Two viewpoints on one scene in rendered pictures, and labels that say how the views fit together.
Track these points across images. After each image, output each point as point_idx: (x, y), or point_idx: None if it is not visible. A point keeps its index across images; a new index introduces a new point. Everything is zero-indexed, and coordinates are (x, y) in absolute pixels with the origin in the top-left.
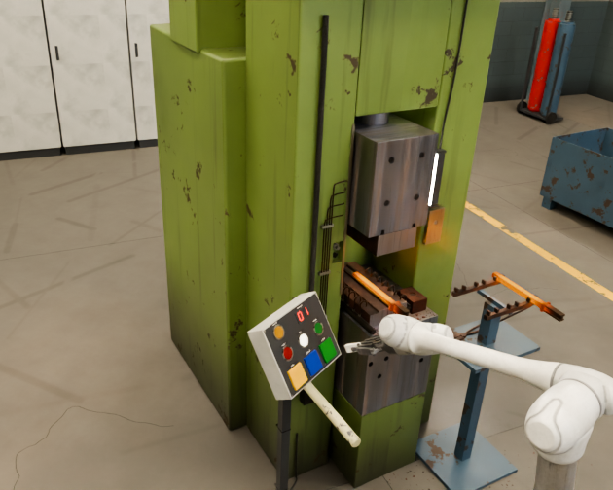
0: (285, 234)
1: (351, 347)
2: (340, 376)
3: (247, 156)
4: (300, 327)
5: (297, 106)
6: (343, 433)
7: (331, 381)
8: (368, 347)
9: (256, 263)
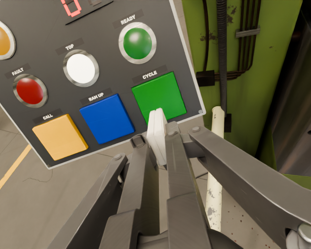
0: None
1: (146, 131)
2: (275, 117)
3: None
4: (71, 33)
5: None
6: (206, 204)
7: (261, 118)
8: (78, 226)
9: None
